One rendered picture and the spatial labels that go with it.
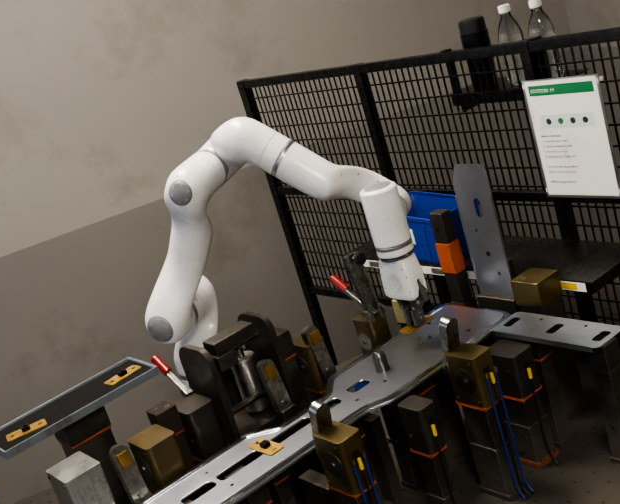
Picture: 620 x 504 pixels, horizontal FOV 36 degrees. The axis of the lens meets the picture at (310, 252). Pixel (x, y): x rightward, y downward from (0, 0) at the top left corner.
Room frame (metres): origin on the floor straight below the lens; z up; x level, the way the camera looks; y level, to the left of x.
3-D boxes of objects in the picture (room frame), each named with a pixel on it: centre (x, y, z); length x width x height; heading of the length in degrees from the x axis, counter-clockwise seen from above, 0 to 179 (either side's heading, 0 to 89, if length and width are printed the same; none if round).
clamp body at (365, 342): (2.19, -0.08, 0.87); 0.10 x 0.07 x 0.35; 34
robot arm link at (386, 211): (2.04, -0.18, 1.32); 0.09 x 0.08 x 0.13; 155
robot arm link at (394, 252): (2.04, -0.18, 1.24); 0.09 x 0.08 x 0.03; 34
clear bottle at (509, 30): (2.48, -0.66, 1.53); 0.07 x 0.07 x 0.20
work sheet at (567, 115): (2.27, -0.70, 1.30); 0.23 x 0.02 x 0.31; 34
